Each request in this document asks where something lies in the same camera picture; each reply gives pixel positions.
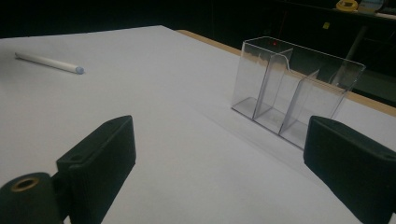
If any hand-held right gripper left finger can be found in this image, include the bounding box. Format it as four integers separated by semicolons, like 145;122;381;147
55;115;137;224

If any yellow round object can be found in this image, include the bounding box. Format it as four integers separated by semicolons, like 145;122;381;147
335;0;360;13

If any white pen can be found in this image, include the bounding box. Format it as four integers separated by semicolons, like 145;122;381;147
14;51;85;76

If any clear acrylic pen holder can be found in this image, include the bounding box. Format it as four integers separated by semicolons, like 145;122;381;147
231;35;366;151

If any grey metal stand pole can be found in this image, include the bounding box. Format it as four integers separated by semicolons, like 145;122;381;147
330;25;369;85

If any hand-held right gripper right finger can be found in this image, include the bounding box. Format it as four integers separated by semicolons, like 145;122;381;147
303;115;396;224

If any white table cover sheet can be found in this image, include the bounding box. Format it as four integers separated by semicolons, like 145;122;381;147
0;24;396;224

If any pale box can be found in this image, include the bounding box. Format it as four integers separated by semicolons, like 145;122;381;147
358;0;386;14

